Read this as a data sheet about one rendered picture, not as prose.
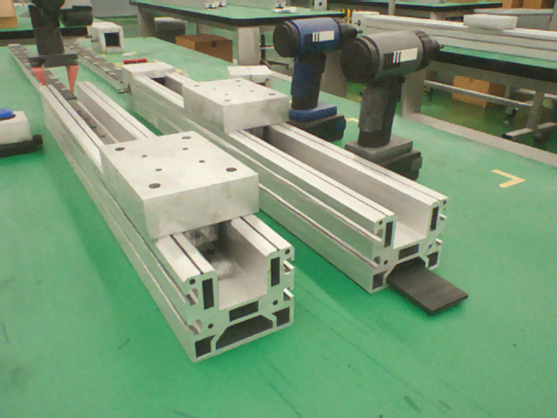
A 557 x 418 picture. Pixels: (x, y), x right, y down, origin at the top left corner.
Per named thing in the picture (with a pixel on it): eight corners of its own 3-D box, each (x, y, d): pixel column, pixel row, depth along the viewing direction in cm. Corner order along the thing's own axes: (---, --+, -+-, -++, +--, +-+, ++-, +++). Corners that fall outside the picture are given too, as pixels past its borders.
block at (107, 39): (89, 51, 196) (84, 26, 192) (117, 49, 202) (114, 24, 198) (96, 55, 189) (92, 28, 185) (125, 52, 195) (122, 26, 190)
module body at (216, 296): (46, 127, 103) (37, 85, 99) (96, 120, 108) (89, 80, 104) (191, 364, 41) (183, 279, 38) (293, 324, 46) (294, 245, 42)
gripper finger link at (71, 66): (84, 97, 116) (77, 56, 112) (52, 101, 113) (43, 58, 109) (79, 91, 122) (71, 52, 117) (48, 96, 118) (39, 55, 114)
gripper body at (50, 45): (79, 61, 113) (73, 27, 110) (30, 66, 108) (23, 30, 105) (74, 57, 118) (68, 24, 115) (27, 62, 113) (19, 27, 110)
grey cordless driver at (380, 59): (325, 186, 75) (332, 34, 65) (407, 158, 86) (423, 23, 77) (365, 203, 70) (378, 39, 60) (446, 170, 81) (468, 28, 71)
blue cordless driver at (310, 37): (268, 143, 93) (266, 19, 84) (341, 124, 105) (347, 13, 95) (294, 153, 88) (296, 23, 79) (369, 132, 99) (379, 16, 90)
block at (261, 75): (218, 108, 117) (216, 67, 113) (266, 106, 118) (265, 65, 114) (221, 119, 108) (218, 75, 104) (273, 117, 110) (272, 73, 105)
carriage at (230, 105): (184, 124, 85) (181, 84, 82) (242, 115, 90) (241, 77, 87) (224, 151, 72) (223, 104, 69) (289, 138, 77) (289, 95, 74)
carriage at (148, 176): (107, 202, 56) (97, 145, 53) (197, 183, 61) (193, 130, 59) (151, 268, 44) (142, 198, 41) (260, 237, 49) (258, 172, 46)
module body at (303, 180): (137, 114, 112) (131, 76, 108) (179, 108, 117) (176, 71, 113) (368, 294, 50) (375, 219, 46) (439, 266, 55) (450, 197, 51)
